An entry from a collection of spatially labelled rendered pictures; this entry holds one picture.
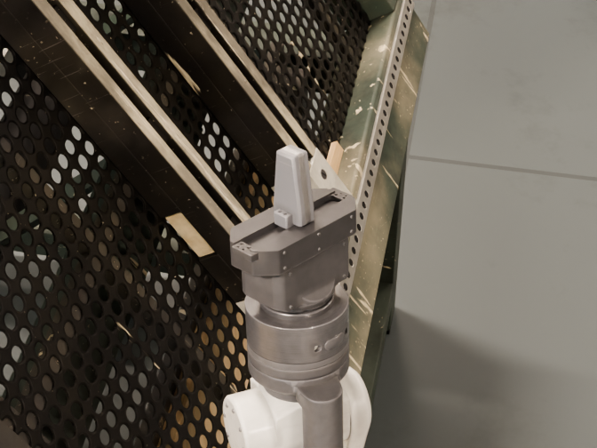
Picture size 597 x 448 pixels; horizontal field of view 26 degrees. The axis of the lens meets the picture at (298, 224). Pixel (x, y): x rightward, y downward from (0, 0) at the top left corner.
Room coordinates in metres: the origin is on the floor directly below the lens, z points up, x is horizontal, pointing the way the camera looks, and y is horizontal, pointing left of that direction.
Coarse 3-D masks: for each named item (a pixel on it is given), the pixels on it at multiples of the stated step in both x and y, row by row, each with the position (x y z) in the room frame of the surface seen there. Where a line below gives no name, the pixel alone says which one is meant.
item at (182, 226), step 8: (168, 216) 1.19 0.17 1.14; (176, 216) 1.19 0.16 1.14; (184, 216) 1.18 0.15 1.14; (176, 224) 1.19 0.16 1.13; (184, 224) 1.18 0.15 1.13; (184, 232) 1.18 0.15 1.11; (192, 232) 1.18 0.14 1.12; (192, 240) 1.18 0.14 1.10; (200, 240) 1.18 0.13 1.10; (192, 248) 1.18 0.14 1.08; (200, 248) 1.18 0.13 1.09; (208, 248) 1.18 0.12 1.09; (200, 256) 1.18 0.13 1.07
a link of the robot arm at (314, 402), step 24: (336, 360) 0.68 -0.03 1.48; (264, 384) 0.67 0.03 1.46; (288, 384) 0.66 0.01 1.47; (312, 384) 0.66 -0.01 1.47; (336, 384) 0.66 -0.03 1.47; (240, 408) 0.67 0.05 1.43; (264, 408) 0.67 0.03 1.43; (288, 408) 0.66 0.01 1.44; (312, 408) 0.64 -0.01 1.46; (336, 408) 0.64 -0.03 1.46; (240, 432) 0.65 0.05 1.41; (264, 432) 0.65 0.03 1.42; (288, 432) 0.65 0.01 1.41; (312, 432) 0.63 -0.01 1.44; (336, 432) 0.64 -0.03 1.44
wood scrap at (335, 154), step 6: (330, 144) 1.60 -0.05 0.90; (336, 144) 1.59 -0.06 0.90; (330, 150) 1.58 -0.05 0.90; (336, 150) 1.58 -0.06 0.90; (342, 150) 1.59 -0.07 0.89; (330, 156) 1.56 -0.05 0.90; (336, 156) 1.57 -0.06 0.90; (330, 162) 1.55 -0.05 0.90; (336, 162) 1.56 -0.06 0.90; (336, 168) 1.55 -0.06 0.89
